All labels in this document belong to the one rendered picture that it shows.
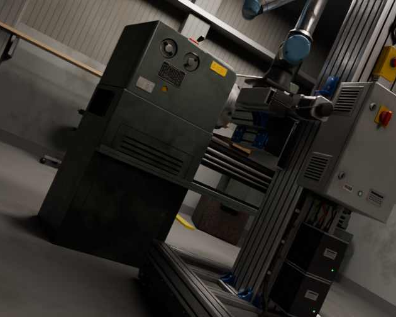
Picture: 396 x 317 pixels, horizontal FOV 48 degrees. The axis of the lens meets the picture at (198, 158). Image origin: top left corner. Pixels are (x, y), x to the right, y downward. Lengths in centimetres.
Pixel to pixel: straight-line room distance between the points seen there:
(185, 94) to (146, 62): 28
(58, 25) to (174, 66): 330
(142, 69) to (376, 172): 123
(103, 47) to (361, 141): 423
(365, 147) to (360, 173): 10
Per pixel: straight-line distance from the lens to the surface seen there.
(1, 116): 552
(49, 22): 557
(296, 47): 209
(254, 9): 215
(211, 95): 252
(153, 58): 236
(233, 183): 508
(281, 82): 218
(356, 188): 183
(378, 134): 186
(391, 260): 630
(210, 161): 273
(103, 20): 564
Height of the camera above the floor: 66
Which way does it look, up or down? 1 degrees up
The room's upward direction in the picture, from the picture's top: 25 degrees clockwise
